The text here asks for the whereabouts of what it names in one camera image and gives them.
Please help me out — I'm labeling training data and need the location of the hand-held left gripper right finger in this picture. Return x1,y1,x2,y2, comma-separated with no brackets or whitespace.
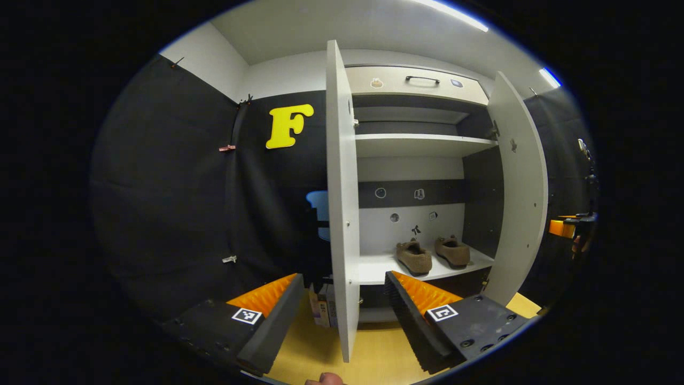
384,271,530,375

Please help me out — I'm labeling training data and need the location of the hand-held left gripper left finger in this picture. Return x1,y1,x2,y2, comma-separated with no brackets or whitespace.
160,273,305,376

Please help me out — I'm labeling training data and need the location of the white cabinet door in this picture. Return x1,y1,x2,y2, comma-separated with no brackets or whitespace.
325,40,360,363
484,71,549,306

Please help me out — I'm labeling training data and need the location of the brown suede shoe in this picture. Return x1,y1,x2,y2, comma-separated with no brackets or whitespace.
397,239,432,276
434,235,471,267

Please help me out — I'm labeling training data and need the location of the white shoe cabinet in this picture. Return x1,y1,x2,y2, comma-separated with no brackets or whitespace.
325,40,549,363

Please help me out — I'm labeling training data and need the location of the white cabinet shelf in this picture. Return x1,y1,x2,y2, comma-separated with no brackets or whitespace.
357,246,495,286
355,134,499,158

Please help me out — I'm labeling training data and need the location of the beige cabinet drawer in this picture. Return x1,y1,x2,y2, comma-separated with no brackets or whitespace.
346,65,489,106

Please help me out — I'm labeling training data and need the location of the black backdrop cloth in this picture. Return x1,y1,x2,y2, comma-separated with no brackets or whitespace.
88,53,332,321
534,88,602,305

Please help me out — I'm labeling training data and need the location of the printed cardboard box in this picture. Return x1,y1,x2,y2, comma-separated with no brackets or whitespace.
309,282,338,328

